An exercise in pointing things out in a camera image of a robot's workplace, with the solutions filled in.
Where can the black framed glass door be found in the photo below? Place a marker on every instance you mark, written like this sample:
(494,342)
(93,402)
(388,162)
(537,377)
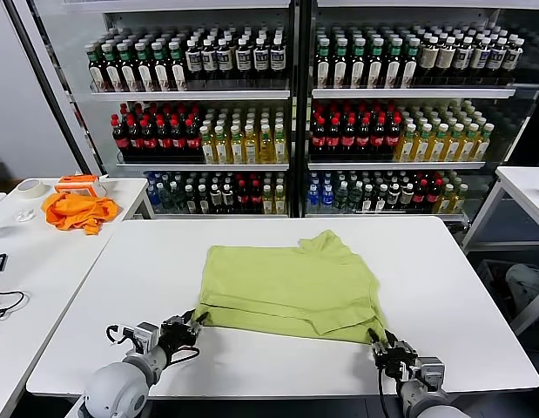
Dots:
(50,87)

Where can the yellow tea bottle green label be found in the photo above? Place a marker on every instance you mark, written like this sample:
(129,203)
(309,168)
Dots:
(207,150)
(281,150)
(482,148)
(267,150)
(468,148)
(407,148)
(453,148)
(237,150)
(251,150)
(222,150)
(438,148)
(422,148)

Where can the small blue water bottle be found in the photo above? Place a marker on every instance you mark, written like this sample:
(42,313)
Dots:
(313,197)
(328,197)
(152,197)

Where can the small green tinted water bottle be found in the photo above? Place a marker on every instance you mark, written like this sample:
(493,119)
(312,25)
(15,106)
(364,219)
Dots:
(355,198)
(177,199)
(164,198)
(341,198)

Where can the light green t-shirt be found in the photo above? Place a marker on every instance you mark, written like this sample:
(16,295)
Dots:
(286,287)

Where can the small red cap cola bottle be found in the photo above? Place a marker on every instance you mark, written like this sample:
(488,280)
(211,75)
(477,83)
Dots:
(420,195)
(433,195)
(243,196)
(256,196)

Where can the white side table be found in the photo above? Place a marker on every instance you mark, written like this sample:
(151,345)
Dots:
(42,278)
(526,187)
(130,187)

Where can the dark drink bottle beige label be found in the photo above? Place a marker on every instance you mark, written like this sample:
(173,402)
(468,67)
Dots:
(514,58)
(429,56)
(446,56)
(481,57)

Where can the crumpled orange cloth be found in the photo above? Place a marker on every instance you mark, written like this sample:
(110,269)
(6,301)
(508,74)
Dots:
(73,213)

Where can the dark drink bottle blue label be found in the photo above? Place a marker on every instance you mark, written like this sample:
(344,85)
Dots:
(243,58)
(278,58)
(225,58)
(193,58)
(498,58)
(462,57)
(260,58)
(209,58)

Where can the beige masking tape roll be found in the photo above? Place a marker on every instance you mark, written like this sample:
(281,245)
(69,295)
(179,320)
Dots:
(29,194)

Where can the grey cloth bundle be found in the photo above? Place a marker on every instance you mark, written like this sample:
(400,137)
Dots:
(528,283)

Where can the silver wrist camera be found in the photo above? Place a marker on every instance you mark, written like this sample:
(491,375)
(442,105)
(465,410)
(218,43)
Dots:
(145,335)
(430,370)

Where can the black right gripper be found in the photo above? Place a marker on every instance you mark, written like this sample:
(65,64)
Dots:
(397,361)

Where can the small dark drink bottle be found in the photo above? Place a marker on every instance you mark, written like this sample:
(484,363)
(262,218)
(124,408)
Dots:
(394,196)
(407,196)
(189,200)
(203,200)
(368,199)
(381,199)
(228,198)
(215,198)

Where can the small yellow tea bottle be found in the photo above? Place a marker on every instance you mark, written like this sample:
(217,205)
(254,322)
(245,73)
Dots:
(446,200)
(268,201)
(280,201)
(459,200)

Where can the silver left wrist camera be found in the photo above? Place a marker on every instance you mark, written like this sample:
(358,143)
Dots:
(145,335)

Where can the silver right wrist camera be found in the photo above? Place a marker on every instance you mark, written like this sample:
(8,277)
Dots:
(430,370)

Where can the dark tea bottle green cap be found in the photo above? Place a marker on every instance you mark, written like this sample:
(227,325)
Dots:
(128,74)
(410,67)
(323,67)
(341,67)
(359,67)
(394,67)
(160,74)
(376,67)
(177,74)
(112,74)
(144,74)
(96,72)

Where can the orange white box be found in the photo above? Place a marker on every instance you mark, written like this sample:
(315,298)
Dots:
(77,186)

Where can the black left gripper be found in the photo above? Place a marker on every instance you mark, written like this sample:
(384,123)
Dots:
(175,336)

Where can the small white plastic part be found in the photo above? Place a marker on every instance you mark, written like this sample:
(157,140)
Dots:
(25,214)

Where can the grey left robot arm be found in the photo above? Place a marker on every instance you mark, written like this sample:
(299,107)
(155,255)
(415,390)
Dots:
(116,387)

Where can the glass drinks display cabinet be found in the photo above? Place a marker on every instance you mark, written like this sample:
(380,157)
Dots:
(186,95)
(404,92)

